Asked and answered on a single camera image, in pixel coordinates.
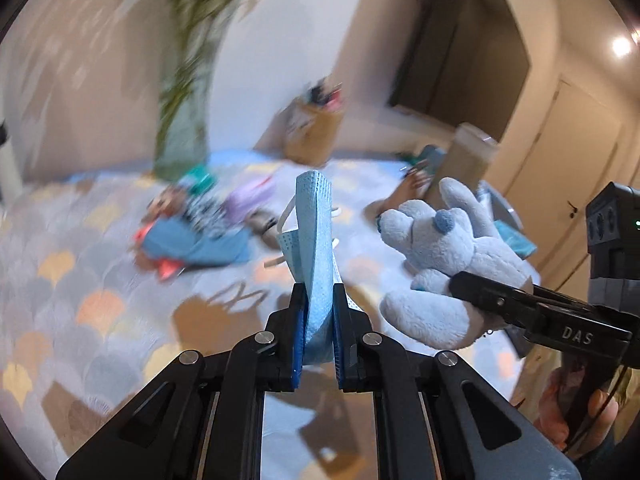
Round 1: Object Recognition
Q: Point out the red soft object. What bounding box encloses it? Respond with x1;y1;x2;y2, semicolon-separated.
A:
134;222;186;281

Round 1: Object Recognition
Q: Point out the grey blue plush keychain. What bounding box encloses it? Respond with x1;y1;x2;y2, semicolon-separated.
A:
378;178;534;350

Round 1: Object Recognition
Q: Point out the blue fabric pouch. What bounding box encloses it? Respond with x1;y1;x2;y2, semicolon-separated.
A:
142;217;252;268

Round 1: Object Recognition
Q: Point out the light blue surgical mask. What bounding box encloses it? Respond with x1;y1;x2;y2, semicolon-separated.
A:
276;170;344;365

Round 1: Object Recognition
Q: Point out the checkered scrunchie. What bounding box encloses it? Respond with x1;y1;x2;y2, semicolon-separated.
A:
182;193;230;237

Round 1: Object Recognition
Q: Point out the purple wet wipes pack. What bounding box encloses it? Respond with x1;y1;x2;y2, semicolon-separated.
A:
222;177;276;223

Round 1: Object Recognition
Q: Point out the curly beige plush toy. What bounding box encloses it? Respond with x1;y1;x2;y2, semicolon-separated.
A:
144;185;189;222

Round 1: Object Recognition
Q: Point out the person's right hand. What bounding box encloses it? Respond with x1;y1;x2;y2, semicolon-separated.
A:
534;368;618;460

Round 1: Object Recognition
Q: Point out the patterned table cloth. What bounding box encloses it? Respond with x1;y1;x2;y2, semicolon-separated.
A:
1;152;433;479

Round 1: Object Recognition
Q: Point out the beige thermos bottle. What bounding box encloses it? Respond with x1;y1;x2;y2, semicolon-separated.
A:
424;122;499;209

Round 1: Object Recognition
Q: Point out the cardboard pen holder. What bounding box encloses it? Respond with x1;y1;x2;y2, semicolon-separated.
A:
283;98;344;167

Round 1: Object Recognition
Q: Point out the glass vase with stems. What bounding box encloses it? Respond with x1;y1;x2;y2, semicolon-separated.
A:
153;0;242;181

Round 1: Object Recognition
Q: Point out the beige mini bag keychain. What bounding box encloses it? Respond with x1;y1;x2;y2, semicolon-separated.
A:
375;169;433;220

